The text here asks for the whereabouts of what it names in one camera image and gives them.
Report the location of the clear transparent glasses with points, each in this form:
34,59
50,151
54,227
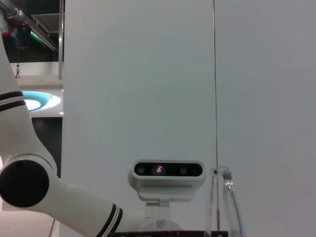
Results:
228,187

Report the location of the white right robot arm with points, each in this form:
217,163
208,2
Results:
74,197

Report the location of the black robot torso panel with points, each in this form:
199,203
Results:
148,234

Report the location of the round cyan ceiling light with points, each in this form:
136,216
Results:
42,100

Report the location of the ceiling vent grille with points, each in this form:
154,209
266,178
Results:
47,29

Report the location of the yellow crane hook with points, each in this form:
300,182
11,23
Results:
17,72

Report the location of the silver head depth camera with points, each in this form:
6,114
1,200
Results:
168,182

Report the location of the clear head camera mount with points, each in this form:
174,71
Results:
158,209

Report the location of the vertical metal post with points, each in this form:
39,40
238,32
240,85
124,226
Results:
61,39

